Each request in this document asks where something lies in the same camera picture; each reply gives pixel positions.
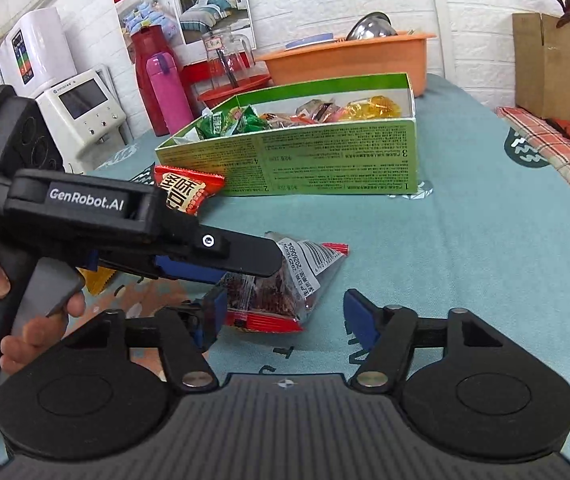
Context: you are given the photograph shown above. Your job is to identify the clear red snack packet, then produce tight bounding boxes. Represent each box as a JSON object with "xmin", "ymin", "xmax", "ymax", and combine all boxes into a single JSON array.
[{"xmin": 221, "ymin": 232, "xmax": 350, "ymax": 334}]

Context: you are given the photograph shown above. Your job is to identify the yellow snack packet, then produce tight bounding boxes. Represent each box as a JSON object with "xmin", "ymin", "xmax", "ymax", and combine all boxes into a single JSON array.
[{"xmin": 336, "ymin": 96, "xmax": 402, "ymax": 122}]

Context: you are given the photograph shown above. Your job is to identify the person's left hand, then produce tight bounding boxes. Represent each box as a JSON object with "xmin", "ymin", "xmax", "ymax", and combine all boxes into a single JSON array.
[{"xmin": 0, "ymin": 246, "xmax": 88, "ymax": 377}]

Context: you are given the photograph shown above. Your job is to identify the white appliance with screen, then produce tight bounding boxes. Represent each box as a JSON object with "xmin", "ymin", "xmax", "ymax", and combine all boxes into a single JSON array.
[{"xmin": 36, "ymin": 65, "xmax": 128, "ymax": 174}]

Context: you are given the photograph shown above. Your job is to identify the green snack packet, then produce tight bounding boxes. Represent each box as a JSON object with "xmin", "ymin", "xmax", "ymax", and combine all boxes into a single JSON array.
[{"xmin": 195, "ymin": 112, "xmax": 238, "ymax": 140}]

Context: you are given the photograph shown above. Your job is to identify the pink thermos bottle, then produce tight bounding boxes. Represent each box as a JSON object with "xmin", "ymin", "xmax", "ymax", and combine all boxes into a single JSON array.
[{"xmin": 146, "ymin": 52, "xmax": 194, "ymax": 134}]

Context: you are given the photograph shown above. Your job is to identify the red plastic basket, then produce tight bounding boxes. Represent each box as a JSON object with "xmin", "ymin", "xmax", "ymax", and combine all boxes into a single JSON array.
[{"xmin": 198, "ymin": 74, "xmax": 271, "ymax": 108}]

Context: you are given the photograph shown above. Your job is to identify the green white cardboard box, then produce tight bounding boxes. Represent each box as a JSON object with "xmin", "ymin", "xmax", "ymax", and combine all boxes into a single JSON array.
[{"xmin": 156, "ymin": 73, "xmax": 419, "ymax": 196}]

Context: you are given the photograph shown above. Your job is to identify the white water purifier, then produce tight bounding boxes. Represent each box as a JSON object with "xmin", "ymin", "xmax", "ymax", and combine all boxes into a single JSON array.
[{"xmin": 0, "ymin": 8, "xmax": 76, "ymax": 99}]

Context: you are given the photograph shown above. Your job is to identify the clear glass pitcher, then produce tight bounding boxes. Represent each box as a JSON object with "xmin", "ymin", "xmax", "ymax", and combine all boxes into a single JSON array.
[{"xmin": 203, "ymin": 29, "xmax": 255, "ymax": 89}]

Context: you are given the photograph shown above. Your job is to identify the dark red thermos jug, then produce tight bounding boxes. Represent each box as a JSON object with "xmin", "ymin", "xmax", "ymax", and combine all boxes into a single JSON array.
[{"xmin": 130, "ymin": 24, "xmax": 181, "ymax": 124}]

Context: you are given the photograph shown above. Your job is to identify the orange plastic basin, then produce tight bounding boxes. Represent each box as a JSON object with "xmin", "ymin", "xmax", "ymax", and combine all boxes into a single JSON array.
[{"xmin": 259, "ymin": 32, "xmax": 435, "ymax": 96}]

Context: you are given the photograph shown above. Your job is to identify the blue lidded round container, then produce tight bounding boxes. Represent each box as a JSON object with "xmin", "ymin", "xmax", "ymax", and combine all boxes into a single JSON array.
[{"xmin": 285, "ymin": 32, "xmax": 335, "ymax": 50}]

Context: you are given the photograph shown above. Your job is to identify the bedding poster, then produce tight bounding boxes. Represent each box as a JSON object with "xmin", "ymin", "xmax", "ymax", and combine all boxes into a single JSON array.
[{"xmin": 114, "ymin": 0, "xmax": 256, "ymax": 58}]

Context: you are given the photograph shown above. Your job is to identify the plaid red cloth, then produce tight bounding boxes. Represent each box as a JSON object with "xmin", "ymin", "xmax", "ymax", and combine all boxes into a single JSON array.
[{"xmin": 496, "ymin": 107, "xmax": 570, "ymax": 186}]

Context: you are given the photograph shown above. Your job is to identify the steel bowls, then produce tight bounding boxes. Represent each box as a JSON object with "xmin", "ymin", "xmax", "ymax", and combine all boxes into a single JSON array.
[{"xmin": 346, "ymin": 11, "xmax": 398, "ymax": 41}]

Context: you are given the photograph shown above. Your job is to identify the brown cardboard box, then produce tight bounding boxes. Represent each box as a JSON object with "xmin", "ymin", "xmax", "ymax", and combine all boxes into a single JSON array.
[{"xmin": 512, "ymin": 13, "xmax": 570, "ymax": 122}]

